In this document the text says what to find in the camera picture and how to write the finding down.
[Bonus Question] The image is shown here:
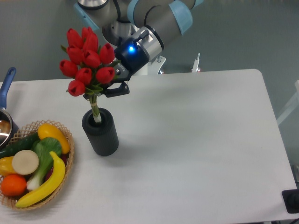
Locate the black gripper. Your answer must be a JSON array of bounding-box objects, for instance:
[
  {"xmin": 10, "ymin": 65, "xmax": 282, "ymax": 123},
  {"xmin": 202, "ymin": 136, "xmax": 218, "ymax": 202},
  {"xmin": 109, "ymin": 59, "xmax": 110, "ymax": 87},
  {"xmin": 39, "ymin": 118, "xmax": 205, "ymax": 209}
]
[{"xmin": 102, "ymin": 38, "xmax": 149, "ymax": 98}]

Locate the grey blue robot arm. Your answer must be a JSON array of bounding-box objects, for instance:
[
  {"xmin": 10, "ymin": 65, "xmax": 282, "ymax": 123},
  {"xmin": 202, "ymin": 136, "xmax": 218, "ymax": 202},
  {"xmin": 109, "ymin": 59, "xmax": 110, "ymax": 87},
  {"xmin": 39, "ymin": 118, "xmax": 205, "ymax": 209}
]
[{"xmin": 74, "ymin": 0, "xmax": 197, "ymax": 99}]

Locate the green bok choy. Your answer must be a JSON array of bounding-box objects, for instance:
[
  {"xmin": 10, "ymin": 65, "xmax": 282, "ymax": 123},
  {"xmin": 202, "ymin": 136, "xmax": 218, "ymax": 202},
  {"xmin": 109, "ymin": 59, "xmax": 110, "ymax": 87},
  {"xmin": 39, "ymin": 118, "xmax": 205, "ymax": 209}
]
[{"xmin": 27, "ymin": 137, "xmax": 62, "ymax": 191}]

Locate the green cucumber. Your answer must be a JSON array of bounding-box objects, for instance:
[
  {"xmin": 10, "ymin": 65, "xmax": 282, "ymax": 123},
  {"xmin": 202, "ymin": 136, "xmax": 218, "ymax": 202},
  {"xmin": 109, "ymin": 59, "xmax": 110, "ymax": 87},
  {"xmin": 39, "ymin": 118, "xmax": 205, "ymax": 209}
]
[{"xmin": 0, "ymin": 132, "xmax": 40, "ymax": 159}]

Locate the blue handled pot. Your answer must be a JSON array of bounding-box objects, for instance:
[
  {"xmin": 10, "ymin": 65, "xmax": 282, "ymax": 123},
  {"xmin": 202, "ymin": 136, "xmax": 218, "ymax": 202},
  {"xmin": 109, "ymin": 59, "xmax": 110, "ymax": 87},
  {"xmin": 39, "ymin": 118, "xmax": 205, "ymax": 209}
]
[{"xmin": 0, "ymin": 67, "xmax": 19, "ymax": 149}]

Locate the woven wicker basket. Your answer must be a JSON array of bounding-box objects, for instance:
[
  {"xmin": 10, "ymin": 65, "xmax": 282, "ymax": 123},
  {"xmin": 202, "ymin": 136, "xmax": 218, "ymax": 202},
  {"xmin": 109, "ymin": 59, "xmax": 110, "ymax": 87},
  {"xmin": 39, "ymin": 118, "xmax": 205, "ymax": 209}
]
[{"xmin": 0, "ymin": 120, "xmax": 74, "ymax": 210}]

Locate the orange fruit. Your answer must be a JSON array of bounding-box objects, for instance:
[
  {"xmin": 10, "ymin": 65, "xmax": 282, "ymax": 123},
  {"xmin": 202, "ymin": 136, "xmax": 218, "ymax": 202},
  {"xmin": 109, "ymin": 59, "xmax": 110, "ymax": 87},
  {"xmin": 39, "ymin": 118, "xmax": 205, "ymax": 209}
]
[{"xmin": 0, "ymin": 174, "xmax": 27, "ymax": 196}]

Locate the white frame at right edge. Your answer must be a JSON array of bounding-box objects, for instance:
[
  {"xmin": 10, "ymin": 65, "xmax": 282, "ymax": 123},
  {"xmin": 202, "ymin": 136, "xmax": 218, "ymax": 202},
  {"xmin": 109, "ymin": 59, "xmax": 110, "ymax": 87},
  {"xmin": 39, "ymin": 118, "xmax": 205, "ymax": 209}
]
[{"xmin": 276, "ymin": 80, "xmax": 299, "ymax": 126}]

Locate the white table clamp right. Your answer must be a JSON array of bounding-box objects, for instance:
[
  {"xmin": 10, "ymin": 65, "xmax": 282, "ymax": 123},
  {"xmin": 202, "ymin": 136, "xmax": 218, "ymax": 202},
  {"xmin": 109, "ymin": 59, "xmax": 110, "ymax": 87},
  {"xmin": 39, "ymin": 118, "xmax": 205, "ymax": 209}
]
[{"xmin": 148, "ymin": 56, "xmax": 166, "ymax": 75}]

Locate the yellow banana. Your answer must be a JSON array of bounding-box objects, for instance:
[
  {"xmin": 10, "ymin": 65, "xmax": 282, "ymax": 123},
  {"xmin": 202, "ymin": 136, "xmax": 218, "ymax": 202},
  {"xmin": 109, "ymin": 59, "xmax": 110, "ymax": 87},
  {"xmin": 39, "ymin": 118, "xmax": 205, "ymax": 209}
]
[{"xmin": 15, "ymin": 151, "xmax": 65, "ymax": 208}]

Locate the beige round radish slice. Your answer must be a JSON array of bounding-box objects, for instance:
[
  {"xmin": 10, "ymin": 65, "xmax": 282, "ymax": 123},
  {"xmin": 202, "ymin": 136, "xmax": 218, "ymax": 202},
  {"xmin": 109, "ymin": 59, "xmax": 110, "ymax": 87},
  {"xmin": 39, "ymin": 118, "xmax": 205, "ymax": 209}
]
[{"xmin": 12, "ymin": 150, "xmax": 39, "ymax": 175}]

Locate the black device at table edge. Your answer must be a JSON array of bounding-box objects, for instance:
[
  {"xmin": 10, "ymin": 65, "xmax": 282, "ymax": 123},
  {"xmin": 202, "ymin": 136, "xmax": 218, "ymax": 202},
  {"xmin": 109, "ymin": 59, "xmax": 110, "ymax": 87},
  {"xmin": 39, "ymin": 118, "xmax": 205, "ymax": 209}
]
[{"xmin": 282, "ymin": 189, "xmax": 299, "ymax": 214}]

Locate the white clamp post red base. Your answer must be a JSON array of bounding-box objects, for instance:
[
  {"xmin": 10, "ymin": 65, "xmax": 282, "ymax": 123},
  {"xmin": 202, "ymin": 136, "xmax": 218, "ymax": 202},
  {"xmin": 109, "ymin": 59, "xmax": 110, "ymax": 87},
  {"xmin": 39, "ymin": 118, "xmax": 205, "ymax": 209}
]
[{"xmin": 191, "ymin": 53, "xmax": 201, "ymax": 73}]

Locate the red tulip bouquet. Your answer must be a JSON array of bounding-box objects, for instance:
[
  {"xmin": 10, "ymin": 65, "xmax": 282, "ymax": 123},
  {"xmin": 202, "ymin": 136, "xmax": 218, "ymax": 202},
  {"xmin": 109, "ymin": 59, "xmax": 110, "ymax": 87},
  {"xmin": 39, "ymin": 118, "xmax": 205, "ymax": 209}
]
[{"xmin": 59, "ymin": 27, "xmax": 118, "ymax": 124}]

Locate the dark grey ribbed vase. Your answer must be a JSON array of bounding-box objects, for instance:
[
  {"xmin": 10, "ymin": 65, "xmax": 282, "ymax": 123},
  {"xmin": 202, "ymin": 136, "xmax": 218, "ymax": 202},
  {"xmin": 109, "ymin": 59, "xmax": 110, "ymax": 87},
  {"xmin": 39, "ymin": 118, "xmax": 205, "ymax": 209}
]
[{"xmin": 82, "ymin": 108, "xmax": 119, "ymax": 156}]

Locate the yellow bell pepper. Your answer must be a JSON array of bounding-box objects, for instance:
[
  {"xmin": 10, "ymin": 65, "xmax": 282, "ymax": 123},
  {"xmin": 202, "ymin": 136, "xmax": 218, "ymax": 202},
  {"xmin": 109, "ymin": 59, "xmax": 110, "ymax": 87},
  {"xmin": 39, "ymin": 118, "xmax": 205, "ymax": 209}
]
[{"xmin": 0, "ymin": 156, "xmax": 16, "ymax": 176}]

